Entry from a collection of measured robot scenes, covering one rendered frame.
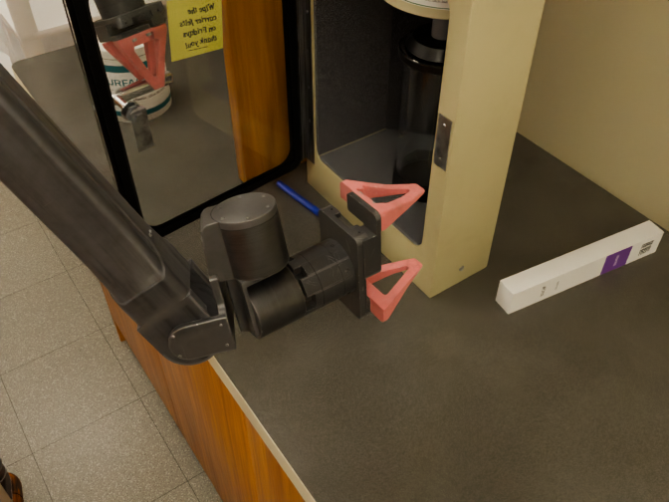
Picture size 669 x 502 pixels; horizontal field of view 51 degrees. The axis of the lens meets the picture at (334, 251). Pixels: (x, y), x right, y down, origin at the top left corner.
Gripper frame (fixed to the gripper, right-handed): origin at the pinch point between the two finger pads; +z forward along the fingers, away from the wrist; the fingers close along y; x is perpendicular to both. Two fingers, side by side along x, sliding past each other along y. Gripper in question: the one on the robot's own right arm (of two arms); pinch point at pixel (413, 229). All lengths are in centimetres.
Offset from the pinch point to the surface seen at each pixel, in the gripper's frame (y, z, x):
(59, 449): -111, -44, 93
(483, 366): -25.9, 10.2, -2.5
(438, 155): -0.7, 11.8, 9.9
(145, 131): 1.7, -15.2, 34.1
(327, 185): -18.9, 11.6, 35.9
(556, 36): -4, 55, 30
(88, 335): -108, -24, 126
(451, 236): -13.9, 14.3, 9.4
